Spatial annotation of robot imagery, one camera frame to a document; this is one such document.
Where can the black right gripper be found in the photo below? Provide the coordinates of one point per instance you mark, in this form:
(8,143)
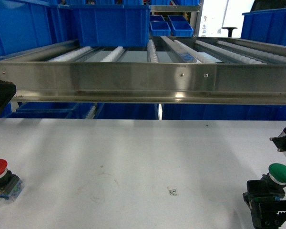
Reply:
(264,198)

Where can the green mushroom push button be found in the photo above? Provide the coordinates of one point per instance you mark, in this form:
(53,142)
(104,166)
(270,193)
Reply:
(276,176)

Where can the red mushroom push button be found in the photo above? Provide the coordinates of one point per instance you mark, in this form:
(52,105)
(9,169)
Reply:
(10,184)

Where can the large blue bin centre shelf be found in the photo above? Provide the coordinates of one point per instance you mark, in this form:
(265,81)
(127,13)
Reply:
(112,25)

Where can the large blue bin shelf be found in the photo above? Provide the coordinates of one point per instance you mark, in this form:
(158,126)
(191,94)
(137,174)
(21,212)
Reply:
(267,26)
(112,25)

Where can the stainless steel roller shelf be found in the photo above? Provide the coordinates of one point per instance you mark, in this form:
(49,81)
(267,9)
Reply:
(195,70)

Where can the large blue bin right shelf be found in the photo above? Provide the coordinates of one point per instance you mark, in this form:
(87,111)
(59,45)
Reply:
(267,26)

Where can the large blue bin far left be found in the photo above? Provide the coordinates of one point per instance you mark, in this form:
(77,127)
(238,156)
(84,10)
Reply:
(29,24)

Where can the small qr sticker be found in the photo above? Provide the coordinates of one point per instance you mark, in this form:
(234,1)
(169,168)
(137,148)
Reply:
(172,191)

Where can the small blue bin back middle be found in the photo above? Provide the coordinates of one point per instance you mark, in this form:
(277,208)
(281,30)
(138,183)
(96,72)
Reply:
(158,26)

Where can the small blue bin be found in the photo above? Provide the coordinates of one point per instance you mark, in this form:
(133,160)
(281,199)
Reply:
(179,26)
(158,26)

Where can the small blue bin back right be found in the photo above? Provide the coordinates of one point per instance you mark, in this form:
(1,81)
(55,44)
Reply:
(179,26)

